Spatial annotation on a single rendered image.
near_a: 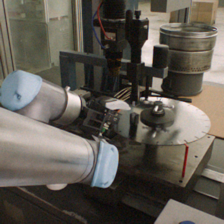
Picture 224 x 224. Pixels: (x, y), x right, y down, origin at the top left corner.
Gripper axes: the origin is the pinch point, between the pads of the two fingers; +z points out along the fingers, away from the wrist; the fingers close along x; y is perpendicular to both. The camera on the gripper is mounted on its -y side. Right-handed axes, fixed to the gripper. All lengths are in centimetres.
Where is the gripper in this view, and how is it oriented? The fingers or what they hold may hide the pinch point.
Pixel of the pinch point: (116, 125)
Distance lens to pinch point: 78.9
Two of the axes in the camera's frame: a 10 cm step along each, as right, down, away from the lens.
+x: 4.0, -9.2, -0.3
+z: 5.9, 2.4, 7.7
